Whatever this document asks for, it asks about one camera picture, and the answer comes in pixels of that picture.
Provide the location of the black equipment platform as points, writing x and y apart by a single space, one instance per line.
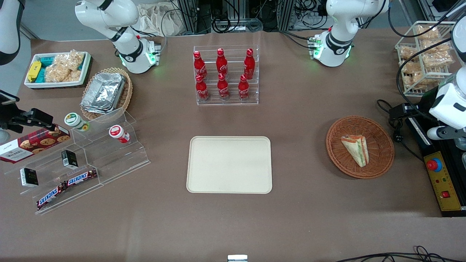
451 214

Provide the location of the aluminium foil lidded container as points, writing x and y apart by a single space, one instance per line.
103 91

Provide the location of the clear plastic container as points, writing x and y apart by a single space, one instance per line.
462 144

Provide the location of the green lid snack cup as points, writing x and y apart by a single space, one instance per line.
72 119

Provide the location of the red cola bottle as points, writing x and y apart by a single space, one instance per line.
221 63
243 88
249 64
199 65
222 87
202 89

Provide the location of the aluminium frame rack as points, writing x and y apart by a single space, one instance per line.
189 16

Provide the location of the clear acrylic bottle rack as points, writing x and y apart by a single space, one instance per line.
255 102

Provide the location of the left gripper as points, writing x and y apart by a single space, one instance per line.
425 102

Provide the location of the clear acrylic step display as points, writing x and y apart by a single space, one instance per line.
109 160

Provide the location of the oval light wicker basket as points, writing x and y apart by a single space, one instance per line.
126 95

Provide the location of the yellow snack packet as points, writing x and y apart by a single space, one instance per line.
34 71

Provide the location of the black power adapter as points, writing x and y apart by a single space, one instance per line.
402 110

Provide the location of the round brown wicker basket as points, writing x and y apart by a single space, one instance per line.
380 145

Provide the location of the teal snack packet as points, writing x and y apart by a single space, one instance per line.
41 75
46 60

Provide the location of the beige cloth bag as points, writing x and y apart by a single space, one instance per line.
156 20

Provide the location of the clear rice cracker bag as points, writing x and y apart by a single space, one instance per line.
72 59
58 74

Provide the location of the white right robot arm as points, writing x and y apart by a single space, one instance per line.
120 18

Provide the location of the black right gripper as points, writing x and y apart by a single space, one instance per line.
8 117

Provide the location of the brown Snickers bar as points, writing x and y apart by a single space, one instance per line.
51 195
82 177

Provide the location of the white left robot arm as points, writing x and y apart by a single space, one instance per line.
338 36

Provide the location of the white rectangular snack bin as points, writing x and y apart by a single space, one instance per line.
36 84

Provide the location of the triangle sandwich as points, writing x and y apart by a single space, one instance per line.
358 153

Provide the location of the small black box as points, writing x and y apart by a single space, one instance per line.
29 177
69 159

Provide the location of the red tartan cookie box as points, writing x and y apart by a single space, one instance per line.
32 145

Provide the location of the beige rectangular tray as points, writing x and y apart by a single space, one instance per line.
229 163

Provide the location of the clear bagged cracker snack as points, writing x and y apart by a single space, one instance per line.
411 67
407 52
417 80
427 32
438 59

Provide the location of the red lid snack cup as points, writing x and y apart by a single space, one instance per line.
116 131

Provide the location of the yellow emergency stop panel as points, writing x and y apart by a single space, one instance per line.
442 182

